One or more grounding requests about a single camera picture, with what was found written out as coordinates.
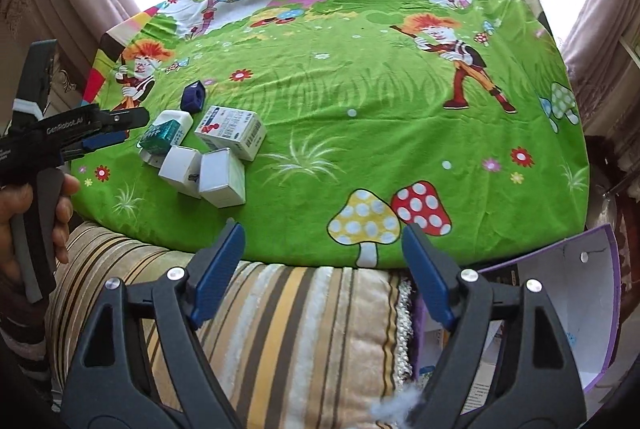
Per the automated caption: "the green cartoon tablecloth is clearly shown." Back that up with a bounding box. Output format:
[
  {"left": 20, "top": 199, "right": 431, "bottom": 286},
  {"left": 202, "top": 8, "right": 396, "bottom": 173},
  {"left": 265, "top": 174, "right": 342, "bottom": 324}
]
[{"left": 73, "top": 0, "right": 589, "bottom": 268}]

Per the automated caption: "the dark blue sharpener block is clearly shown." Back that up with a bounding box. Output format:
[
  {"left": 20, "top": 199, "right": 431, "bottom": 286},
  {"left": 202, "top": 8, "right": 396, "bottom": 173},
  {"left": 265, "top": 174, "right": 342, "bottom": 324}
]
[{"left": 180, "top": 80, "right": 206, "bottom": 114}]

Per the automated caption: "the green teal box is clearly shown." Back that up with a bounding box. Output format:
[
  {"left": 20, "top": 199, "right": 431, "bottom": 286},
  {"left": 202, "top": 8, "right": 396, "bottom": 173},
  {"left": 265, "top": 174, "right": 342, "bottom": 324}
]
[{"left": 138, "top": 110, "right": 193, "bottom": 169}]

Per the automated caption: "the person's left hand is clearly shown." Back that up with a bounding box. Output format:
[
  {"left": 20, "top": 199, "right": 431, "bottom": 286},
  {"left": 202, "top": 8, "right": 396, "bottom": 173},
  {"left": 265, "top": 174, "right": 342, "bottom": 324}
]
[{"left": 0, "top": 172, "right": 82, "bottom": 285}]

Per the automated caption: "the medicine box red logo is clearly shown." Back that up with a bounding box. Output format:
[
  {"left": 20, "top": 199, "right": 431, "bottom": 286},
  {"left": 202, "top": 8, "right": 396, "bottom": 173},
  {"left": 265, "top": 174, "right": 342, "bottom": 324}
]
[{"left": 194, "top": 105, "right": 267, "bottom": 162}]

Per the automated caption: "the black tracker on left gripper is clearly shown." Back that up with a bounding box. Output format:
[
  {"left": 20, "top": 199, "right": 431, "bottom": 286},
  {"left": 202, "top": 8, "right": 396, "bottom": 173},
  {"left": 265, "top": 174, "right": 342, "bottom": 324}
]
[{"left": 13, "top": 39, "right": 58, "bottom": 120}]

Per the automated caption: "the purple cardboard storage box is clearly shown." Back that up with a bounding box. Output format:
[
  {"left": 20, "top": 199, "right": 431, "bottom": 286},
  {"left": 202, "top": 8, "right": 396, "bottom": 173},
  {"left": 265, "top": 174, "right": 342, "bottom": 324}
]
[{"left": 412, "top": 223, "right": 623, "bottom": 415}]

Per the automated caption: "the small white plain box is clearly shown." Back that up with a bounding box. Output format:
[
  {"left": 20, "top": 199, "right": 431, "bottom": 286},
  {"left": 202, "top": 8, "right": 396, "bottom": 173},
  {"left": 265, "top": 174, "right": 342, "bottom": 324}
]
[{"left": 198, "top": 148, "right": 246, "bottom": 209}]

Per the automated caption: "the white cube box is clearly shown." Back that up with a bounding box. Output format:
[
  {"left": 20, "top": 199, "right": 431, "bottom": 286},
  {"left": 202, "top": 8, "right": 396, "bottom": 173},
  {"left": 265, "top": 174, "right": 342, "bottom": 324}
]
[{"left": 158, "top": 145, "right": 202, "bottom": 200}]

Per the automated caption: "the striped sofa cushion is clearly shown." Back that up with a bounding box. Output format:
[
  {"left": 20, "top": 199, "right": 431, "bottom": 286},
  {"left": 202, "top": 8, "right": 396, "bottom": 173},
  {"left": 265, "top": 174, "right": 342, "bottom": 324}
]
[{"left": 46, "top": 222, "right": 412, "bottom": 428}]

